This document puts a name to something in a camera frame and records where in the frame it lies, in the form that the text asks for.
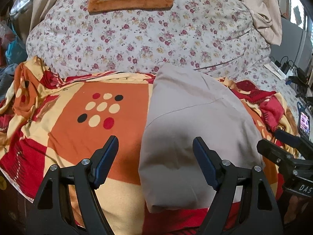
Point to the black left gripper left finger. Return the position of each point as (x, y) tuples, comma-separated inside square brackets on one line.
[(52, 212)]

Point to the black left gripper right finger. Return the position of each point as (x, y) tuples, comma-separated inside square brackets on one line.
[(258, 210)]

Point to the beige zip-up jacket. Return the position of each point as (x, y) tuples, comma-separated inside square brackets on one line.
[(186, 104)]

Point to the smartphone with lit screen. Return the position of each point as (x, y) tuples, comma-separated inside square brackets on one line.
[(304, 125)]

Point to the floral white quilt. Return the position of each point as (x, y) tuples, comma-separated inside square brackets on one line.
[(215, 37)]

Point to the beige curtain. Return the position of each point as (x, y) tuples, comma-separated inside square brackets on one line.
[(266, 19)]

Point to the blue plastic bag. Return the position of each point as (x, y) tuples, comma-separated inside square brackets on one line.
[(16, 52)]

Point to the clear plastic bag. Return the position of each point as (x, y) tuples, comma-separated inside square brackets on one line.
[(19, 7)]

